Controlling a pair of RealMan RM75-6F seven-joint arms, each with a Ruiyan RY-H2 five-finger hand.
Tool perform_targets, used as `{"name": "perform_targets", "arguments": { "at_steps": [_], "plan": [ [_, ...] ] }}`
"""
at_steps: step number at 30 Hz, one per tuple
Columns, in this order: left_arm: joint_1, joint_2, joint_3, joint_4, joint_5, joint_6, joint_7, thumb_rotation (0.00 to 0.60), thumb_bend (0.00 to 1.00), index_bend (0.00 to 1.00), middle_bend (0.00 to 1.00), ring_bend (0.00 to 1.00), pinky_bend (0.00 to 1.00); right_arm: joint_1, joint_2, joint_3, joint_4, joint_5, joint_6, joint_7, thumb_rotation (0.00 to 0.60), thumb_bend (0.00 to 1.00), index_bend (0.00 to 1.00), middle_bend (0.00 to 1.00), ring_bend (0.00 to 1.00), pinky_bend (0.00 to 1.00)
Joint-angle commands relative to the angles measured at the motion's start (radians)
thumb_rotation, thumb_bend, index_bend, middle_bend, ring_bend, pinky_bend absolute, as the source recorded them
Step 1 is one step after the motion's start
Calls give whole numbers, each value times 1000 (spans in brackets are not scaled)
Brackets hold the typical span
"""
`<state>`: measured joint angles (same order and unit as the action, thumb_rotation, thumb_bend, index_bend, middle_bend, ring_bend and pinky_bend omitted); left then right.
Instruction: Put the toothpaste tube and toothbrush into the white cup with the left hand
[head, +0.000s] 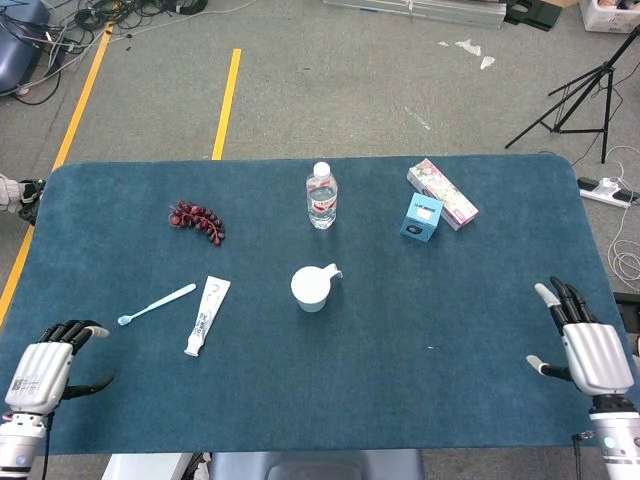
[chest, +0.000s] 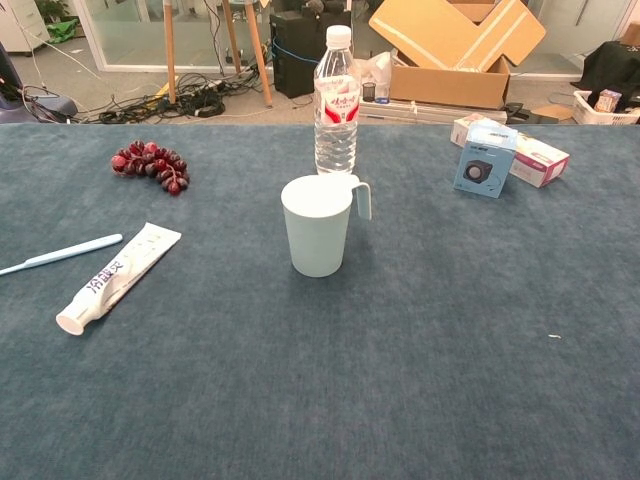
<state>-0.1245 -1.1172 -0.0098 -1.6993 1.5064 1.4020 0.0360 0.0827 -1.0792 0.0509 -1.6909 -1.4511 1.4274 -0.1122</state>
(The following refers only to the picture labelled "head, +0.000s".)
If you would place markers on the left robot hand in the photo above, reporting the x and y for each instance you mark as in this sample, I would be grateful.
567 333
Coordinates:
37 372

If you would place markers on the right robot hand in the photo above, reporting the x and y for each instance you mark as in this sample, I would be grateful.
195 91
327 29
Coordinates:
600 357

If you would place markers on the light blue toothbrush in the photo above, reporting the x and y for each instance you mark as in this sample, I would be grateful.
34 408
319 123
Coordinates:
155 305

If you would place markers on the white toothpaste tube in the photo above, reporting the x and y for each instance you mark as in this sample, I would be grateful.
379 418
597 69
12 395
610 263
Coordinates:
210 310

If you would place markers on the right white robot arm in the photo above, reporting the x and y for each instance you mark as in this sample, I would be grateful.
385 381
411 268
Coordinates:
617 440

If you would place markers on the robot base body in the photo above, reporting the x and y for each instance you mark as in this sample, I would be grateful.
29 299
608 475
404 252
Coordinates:
300 465

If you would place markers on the clear plastic water bottle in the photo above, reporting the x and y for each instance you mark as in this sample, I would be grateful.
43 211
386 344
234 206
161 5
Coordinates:
321 200

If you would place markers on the white power strip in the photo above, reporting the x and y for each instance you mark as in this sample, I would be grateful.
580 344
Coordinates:
600 192

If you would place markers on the bunch of red grapes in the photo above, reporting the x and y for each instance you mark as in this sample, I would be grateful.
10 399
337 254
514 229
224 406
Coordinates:
197 220

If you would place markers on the pink floral carton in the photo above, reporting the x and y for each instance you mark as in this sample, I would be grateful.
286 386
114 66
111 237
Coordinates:
450 195

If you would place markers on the blue speaker box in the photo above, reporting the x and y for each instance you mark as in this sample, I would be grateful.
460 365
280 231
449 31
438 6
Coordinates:
421 220

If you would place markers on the long yellow floor tape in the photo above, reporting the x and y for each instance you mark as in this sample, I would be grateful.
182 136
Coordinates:
82 100

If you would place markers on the black tripod stand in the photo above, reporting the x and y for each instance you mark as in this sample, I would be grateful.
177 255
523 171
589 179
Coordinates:
608 66

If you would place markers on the crumpled white paper scrap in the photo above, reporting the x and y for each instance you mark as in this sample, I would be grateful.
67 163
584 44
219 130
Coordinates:
487 62
467 46

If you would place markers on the dark blue chair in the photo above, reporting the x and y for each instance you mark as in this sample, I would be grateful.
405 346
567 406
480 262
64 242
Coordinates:
15 55

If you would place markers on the short yellow floor tape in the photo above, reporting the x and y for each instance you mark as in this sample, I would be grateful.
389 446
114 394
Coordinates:
227 100

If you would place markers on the white plastic basket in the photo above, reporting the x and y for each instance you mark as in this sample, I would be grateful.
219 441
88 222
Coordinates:
607 20

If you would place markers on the aluminium profile rails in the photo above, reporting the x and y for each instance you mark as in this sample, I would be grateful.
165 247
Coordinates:
425 12

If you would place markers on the black metal bracket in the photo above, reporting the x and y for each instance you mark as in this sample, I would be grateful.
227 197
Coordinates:
540 17

